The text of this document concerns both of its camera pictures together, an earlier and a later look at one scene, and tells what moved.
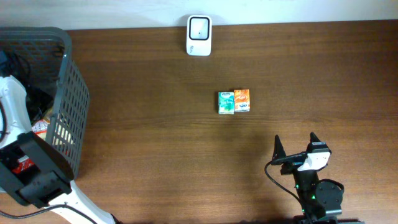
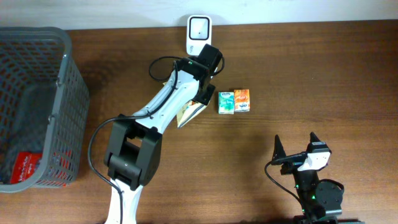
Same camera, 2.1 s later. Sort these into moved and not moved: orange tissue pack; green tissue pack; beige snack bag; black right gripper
Moved: beige snack bag
Not moved: black right gripper; green tissue pack; orange tissue pack
